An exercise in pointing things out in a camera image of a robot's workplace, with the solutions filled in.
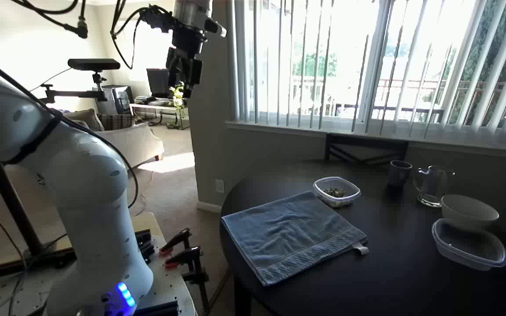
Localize dark mug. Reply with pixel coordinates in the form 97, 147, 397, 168
386, 159, 413, 196

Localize white ceramic bowl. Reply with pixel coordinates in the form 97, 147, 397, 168
441, 194, 499, 229

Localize yellow sweets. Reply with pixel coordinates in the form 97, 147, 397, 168
328, 187, 346, 196

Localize beige sofa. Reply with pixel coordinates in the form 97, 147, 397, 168
65, 108, 163, 168

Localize clear plastic sweets bowl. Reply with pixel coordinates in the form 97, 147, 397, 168
313, 175, 362, 207

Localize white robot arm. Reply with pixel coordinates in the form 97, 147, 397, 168
0, 70, 155, 316

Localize light blue towel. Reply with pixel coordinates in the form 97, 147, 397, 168
221, 191, 367, 286

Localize black camera on tripod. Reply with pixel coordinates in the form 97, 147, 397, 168
39, 56, 123, 103

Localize vertical window blinds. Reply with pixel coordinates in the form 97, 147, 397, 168
232, 0, 506, 147

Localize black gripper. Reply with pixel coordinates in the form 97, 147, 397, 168
165, 47, 202, 98

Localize red black clamp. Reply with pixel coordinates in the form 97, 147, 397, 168
160, 228, 211, 316

